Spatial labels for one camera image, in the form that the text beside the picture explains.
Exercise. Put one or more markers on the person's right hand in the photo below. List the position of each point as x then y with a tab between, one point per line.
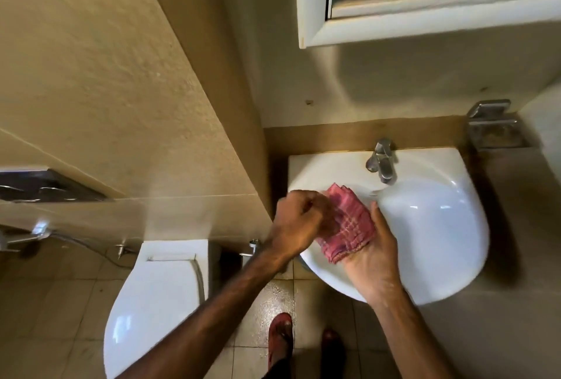
377	269

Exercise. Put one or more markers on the person's left hand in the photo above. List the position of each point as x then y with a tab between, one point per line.
298	225

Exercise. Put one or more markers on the red checked cloth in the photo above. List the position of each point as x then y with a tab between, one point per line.
348	221

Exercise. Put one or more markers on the white wash basin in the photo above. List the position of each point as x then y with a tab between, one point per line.
438	225

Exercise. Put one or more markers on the person's left forearm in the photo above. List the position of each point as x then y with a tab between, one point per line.
210	317

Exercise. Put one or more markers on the person's right forearm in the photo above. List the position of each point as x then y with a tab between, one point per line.
407	339

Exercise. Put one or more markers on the person's right red flip-flop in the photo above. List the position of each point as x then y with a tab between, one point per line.
331	341

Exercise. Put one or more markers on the person's red flip-flop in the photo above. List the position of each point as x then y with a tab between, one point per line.
280	335
331	341

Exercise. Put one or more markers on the chrome basin faucet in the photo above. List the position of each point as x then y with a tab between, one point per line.
383	164

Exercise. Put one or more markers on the person's left red flip-flop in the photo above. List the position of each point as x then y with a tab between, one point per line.
280	335

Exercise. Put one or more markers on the person's left leg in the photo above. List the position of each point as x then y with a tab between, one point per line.
276	367

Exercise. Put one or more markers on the chrome toilet paper holder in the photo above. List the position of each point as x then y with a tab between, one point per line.
252	248

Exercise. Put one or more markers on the white toilet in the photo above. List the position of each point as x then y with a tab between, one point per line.
149	304

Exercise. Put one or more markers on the chrome angle valve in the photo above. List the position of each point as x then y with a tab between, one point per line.
122	250

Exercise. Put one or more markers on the chrome flush plate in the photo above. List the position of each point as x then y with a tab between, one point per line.
44	186

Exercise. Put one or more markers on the chrome bidet sprayer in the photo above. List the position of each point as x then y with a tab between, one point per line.
30	236

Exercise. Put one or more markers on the chrome wall soap holder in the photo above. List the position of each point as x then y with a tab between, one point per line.
491	129

